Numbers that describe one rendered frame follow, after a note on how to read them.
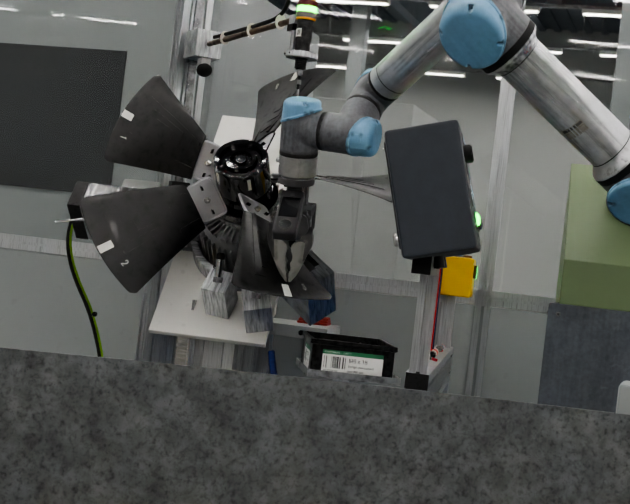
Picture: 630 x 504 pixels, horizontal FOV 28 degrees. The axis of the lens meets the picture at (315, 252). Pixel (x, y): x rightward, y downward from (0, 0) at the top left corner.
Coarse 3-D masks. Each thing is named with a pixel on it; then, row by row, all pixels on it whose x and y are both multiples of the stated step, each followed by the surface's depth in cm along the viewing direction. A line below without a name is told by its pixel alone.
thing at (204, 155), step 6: (204, 144) 275; (210, 144) 274; (216, 144) 273; (204, 150) 275; (210, 150) 274; (216, 150) 273; (198, 156) 275; (204, 156) 275; (210, 156) 274; (198, 162) 276; (204, 162) 275; (198, 168) 276; (204, 168) 275; (210, 168) 274; (198, 174) 276; (210, 174) 274
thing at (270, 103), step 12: (312, 72) 287; (324, 72) 284; (288, 84) 289; (312, 84) 282; (264, 96) 293; (276, 96) 289; (288, 96) 283; (264, 108) 289; (276, 108) 283; (264, 120) 285; (276, 120) 277; (264, 132) 279
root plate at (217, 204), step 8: (208, 176) 267; (192, 184) 266; (200, 184) 266; (208, 184) 267; (192, 192) 266; (200, 192) 266; (208, 192) 267; (216, 192) 268; (200, 200) 266; (216, 200) 268; (200, 208) 267; (208, 208) 267; (216, 208) 268; (224, 208) 269; (208, 216) 267; (216, 216) 268
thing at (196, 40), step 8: (192, 32) 323; (200, 32) 320; (208, 32) 321; (216, 32) 322; (192, 40) 322; (200, 40) 320; (208, 40) 321; (184, 48) 327; (192, 48) 322; (200, 48) 320; (208, 48) 321; (216, 48) 322; (184, 56) 327; (192, 56) 322; (200, 56) 321; (208, 56) 321; (216, 56) 322
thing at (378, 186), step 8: (320, 176) 266; (328, 176) 266; (336, 176) 268; (344, 176) 269; (368, 176) 278; (376, 176) 276; (384, 176) 276; (344, 184) 262; (352, 184) 262; (360, 184) 263; (368, 184) 264; (376, 184) 265; (384, 184) 266; (368, 192) 259; (376, 192) 260; (384, 192) 261
